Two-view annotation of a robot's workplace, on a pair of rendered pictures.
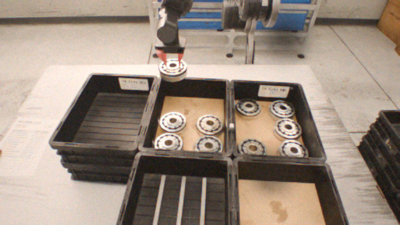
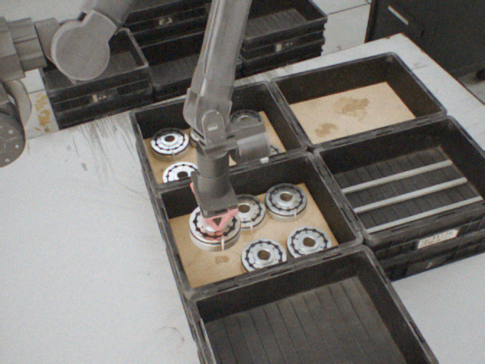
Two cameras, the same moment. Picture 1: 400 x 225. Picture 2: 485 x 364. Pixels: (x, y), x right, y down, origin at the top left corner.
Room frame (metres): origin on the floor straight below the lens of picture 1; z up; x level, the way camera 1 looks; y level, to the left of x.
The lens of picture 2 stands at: (1.00, 0.77, 1.91)
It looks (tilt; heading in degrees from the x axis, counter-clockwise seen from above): 48 degrees down; 249
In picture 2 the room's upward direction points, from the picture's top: 1 degrees counter-clockwise
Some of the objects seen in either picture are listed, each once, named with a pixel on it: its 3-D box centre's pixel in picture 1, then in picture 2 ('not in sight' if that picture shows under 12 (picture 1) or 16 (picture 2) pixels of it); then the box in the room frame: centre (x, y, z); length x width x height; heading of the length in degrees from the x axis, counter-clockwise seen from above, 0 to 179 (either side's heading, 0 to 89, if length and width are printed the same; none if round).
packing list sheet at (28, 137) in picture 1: (22, 144); not in sight; (0.69, 0.77, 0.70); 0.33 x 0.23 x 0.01; 3
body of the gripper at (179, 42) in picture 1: (170, 36); (213, 180); (0.80, 0.11, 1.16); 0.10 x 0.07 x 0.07; 87
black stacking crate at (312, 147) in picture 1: (268, 125); (216, 146); (0.68, -0.26, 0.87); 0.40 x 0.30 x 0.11; 177
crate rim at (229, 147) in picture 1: (189, 112); (255, 218); (0.69, 0.04, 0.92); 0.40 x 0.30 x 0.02; 177
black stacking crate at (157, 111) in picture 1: (190, 121); (255, 232); (0.69, 0.04, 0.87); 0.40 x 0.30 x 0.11; 177
